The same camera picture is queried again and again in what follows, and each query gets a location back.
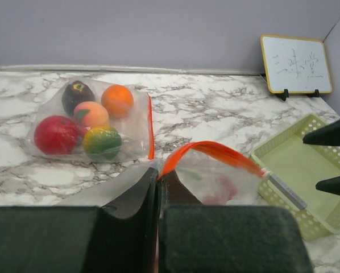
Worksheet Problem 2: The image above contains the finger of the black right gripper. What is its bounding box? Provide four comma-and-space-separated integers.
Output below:
302, 119, 340, 146
316, 176, 340, 196

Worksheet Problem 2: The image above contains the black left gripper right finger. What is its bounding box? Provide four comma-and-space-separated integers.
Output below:
157, 172, 313, 272

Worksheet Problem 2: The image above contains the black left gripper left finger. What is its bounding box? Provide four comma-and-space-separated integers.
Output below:
0, 166, 158, 272

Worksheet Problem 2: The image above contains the yellow green mango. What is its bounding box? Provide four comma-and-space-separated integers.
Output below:
83, 126, 122, 161

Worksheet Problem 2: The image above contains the red apple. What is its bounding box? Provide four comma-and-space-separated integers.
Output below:
34, 115, 78, 155

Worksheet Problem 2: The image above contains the clear zip top bag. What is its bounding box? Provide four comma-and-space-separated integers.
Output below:
25, 78, 155, 163

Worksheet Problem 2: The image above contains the peach orange pink fruit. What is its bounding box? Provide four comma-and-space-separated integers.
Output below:
73, 101, 109, 129

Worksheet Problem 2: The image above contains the dark purple plum fruit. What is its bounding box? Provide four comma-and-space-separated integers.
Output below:
61, 80, 96, 117

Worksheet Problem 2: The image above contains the pale green plastic basket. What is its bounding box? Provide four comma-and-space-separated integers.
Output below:
250, 114, 340, 241

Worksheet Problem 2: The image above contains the small framed whiteboard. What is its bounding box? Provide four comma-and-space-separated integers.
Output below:
260, 35, 333, 101

